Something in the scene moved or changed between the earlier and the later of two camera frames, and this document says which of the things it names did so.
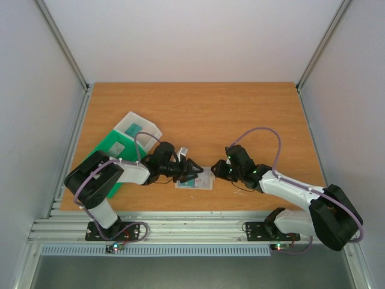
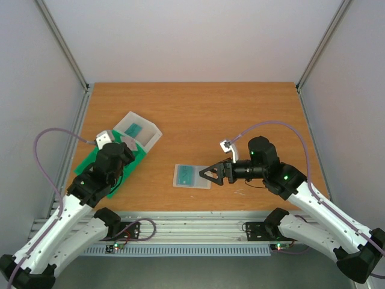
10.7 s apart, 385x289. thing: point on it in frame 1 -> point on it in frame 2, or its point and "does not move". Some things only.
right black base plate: [267, 231] does not move
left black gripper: [187, 170] -> [130, 157]
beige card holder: [205, 180] does not move
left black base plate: [133, 233] does not move
